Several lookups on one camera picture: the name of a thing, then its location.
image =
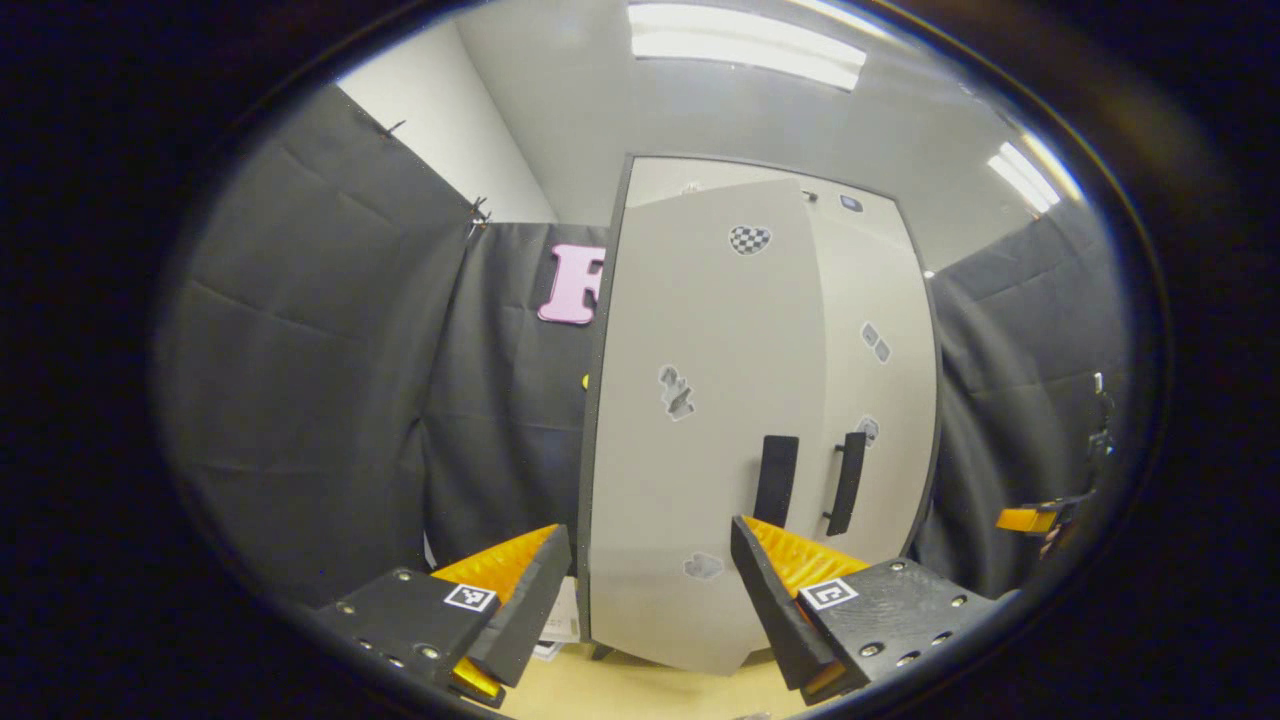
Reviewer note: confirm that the printed paper sheet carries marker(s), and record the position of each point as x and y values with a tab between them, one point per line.
562	615

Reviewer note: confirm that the long ceiling light panel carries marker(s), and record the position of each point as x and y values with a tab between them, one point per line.
745	45
1025	178

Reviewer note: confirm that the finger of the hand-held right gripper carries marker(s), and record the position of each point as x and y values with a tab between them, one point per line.
1025	519

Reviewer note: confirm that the white cabinet door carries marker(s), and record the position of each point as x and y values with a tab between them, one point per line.
690	480
880	290

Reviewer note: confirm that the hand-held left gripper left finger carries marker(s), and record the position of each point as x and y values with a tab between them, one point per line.
525	620

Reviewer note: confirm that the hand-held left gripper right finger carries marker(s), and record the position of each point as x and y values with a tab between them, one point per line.
775	610

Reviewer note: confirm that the white and grey cabinet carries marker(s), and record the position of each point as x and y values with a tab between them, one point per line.
650	180

